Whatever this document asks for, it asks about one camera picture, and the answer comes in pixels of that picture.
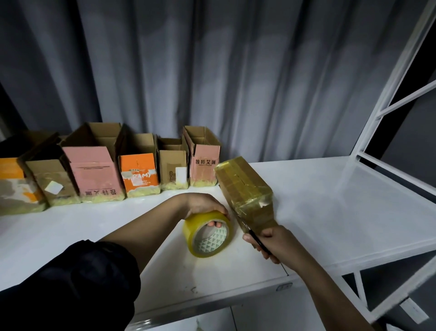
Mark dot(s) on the brown box with white sticker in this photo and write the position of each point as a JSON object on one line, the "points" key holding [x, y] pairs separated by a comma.
{"points": [[51, 180]]}

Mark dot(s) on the person's right forearm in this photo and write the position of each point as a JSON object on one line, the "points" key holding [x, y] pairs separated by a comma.
{"points": [[327, 296]]}

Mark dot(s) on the small brown labelled box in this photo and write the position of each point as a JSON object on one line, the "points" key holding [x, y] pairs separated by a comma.
{"points": [[172, 163]]}

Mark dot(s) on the orange and white cardboard box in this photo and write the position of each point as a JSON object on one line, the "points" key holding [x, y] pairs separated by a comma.
{"points": [[17, 191]]}

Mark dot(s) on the person's left forearm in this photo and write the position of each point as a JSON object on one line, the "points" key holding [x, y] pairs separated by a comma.
{"points": [[146, 226]]}

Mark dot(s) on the person's right fingers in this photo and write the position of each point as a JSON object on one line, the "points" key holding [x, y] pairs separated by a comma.
{"points": [[257, 246]]}

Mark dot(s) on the person's right hand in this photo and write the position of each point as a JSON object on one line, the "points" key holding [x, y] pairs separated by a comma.
{"points": [[277, 243]]}

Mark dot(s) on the black sleeve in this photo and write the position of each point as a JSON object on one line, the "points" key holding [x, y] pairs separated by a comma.
{"points": [[68, 286]]}

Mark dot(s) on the large pink cardboard box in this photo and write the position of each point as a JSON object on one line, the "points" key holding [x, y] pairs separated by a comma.
{"points": [[95, 170]]}

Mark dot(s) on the tape-wrapped cardboard box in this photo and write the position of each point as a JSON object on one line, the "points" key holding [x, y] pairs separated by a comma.
{"points": [[243, 186]]}

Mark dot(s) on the white wall socket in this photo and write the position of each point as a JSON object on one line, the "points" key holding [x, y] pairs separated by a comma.
{"points": [[414, 310]]}

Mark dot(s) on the thin black utility knife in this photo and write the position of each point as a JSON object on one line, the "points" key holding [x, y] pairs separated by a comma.
{"points": [[259, 243]]}

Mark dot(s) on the person's left hand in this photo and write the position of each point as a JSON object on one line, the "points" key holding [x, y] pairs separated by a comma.
{"points": [[201, 204]]}

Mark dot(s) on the white metal shelf frame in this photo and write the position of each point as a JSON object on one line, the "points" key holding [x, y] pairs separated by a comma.
{"points": [[385, 112]]}

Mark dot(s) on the small pink cardboard box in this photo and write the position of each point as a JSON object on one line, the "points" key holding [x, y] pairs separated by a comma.
{"points": [[204, 160]]}

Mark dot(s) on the grey curtain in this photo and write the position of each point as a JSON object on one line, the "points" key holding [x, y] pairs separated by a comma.
{"points": [[218, 75]]}

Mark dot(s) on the person's left fingers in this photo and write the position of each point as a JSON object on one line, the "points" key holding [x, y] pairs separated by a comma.
{"points": [[215, 224]]}

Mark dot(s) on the yellow packing tape roll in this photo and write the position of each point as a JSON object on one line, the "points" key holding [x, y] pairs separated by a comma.
{"points": [[190, 235]]}

